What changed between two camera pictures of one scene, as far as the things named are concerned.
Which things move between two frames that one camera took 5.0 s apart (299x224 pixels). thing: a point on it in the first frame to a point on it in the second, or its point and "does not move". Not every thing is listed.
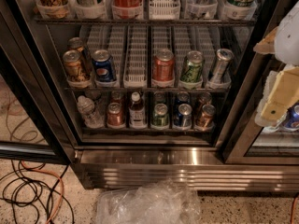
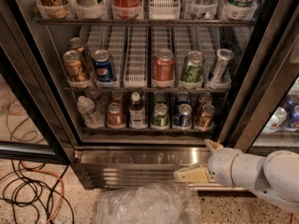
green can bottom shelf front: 161,117 does not move
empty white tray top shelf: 163,2 does not move
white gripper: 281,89 to 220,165
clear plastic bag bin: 155,202 does not move
